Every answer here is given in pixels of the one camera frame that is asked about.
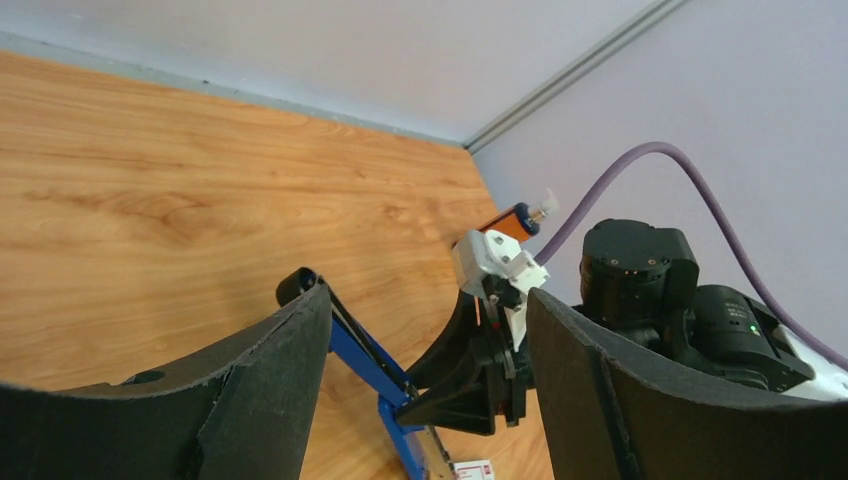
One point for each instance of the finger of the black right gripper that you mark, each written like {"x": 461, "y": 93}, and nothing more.
{"x": 453, "y": 361}
{"x": 463, "y": 393}

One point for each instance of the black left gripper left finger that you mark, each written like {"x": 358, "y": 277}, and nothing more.
{"x": 241, "y": 408}

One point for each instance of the white red staple box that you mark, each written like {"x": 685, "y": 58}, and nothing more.
{"x": 474, "y": 470}

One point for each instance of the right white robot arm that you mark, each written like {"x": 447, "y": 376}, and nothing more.
{"x": 636, "y": 280}

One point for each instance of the blue stapler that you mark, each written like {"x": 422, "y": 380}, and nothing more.
{"x": 418, "y": 446}

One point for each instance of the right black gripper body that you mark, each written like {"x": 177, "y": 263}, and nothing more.
{"x": 511, "y": 385}

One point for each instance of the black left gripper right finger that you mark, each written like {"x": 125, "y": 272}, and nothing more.
{"x": 612, "y": 409}

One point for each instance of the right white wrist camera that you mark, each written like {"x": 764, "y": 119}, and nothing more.
{"x": 495, "y": 267}

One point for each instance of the orange glue bottle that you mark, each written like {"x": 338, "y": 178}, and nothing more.
{"x": 522, "y": 221}

